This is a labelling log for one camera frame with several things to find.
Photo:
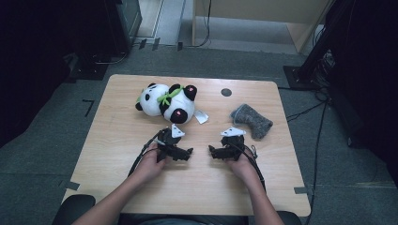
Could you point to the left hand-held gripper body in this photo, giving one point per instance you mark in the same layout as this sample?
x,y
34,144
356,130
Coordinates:
x,y
167,139

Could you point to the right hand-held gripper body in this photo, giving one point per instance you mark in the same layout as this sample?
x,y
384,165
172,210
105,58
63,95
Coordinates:
x,y
233,143

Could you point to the grey fuzzy sock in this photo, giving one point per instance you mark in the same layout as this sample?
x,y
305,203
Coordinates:
x,y
250,120

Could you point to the panda plush toy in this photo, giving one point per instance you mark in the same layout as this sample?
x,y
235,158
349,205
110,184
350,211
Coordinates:
x,y
150,100

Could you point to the person's right hand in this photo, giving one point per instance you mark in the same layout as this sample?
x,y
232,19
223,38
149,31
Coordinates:
x,y
242,167

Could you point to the person's left hand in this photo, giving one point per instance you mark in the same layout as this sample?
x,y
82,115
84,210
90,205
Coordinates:
x,y
148,165

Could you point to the dark round table grommet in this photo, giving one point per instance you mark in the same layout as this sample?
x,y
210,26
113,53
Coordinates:
x,y
226,92

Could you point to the person's dark clothing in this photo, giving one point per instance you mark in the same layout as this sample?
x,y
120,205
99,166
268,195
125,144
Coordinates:
x,y
175,220

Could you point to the grey floor tape patch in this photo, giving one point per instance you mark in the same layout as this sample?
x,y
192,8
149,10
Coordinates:
x,y
301,190
72,186

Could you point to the black chair armrest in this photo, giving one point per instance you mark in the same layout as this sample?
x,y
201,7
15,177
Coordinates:
x,y
289,218
73,207

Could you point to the black cabinet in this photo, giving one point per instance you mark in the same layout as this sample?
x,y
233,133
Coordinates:
x,y
122,25

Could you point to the black metal stand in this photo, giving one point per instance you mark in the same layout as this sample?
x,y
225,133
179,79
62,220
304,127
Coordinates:
x,y
316,47

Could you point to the light wooden furniture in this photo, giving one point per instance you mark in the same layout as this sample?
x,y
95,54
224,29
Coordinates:
x,y
266,9

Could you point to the dark curtain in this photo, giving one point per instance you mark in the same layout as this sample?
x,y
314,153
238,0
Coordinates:
x,y
31,62
369,93

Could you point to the black stand base plate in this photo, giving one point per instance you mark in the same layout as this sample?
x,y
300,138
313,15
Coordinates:
x,y
89,70

